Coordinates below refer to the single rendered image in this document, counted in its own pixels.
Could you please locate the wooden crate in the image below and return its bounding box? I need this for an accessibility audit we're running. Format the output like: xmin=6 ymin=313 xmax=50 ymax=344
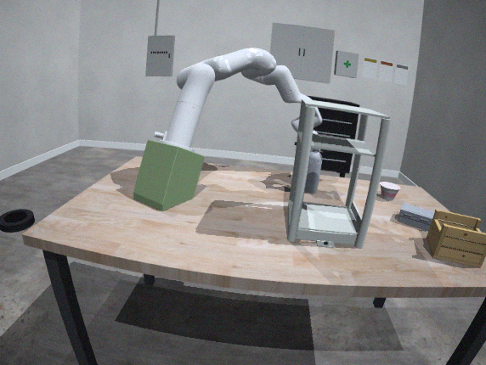
xmin=427 ymin=211 xmax=486 ymax=267

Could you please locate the grey shelving unit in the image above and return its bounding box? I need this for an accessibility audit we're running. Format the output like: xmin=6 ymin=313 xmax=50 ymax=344
xmin=287 ymin=98 xmax=391 ymax=249

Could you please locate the white paper cup with pink band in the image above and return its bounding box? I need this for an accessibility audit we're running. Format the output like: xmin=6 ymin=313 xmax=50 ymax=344
xmin=380 ymin=182 xmax=401 ymax=200

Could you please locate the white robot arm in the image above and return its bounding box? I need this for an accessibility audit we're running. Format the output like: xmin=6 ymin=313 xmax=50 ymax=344
xmin=155 ymin=48 xmax=312 ymax=152

